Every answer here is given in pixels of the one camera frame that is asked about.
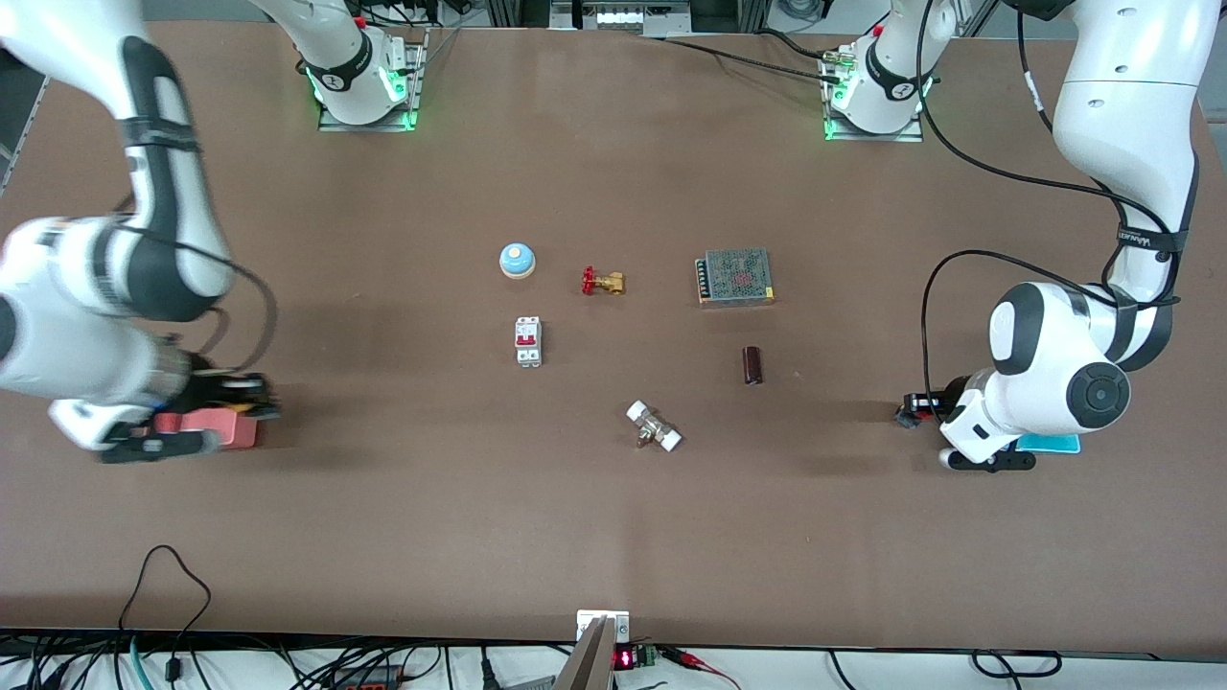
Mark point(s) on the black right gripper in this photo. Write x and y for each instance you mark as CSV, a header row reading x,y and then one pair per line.
x,y
206,377

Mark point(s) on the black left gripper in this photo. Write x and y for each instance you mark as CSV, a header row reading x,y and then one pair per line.
x,y
951,395

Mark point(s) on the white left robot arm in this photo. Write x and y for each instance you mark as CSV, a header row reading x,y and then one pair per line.
x,y
1122,96

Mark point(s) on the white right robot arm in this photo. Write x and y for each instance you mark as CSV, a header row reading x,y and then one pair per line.
x,y
163,192

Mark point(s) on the pink plastic bin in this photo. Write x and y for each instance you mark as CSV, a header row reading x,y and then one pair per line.
x,y
235,433

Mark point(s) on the cyan plastic bin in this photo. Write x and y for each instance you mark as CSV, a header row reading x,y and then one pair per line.
x,y
1050,443

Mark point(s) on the dark brown cylinder capacitor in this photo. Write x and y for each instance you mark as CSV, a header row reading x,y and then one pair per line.
x,y
752,365

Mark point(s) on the metal mesh power supply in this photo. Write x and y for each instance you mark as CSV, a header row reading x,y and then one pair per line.
x,y
736,277

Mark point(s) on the white capped metal valve fitting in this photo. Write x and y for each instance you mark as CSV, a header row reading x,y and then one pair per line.
x,y
654,427

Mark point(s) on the white red circuit breaker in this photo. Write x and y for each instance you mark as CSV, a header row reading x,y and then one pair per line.
x,y
528,341

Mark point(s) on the blue service bell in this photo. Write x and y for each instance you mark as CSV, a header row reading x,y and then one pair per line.
x,y
517,261

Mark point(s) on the red digit display module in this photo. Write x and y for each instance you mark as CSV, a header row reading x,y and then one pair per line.
x,y
633,658

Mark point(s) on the white power strip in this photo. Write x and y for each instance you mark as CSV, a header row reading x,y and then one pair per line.
x,y
633,14

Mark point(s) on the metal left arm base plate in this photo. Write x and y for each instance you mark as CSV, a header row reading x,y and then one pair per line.
x,y
915,134

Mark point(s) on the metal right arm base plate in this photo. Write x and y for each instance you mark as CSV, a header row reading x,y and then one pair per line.
x,y
410,91

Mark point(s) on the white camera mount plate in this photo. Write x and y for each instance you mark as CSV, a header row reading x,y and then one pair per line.
x,y
587,621

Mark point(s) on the grey metal camera bar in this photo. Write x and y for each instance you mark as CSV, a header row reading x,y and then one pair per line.
x,y
587,666

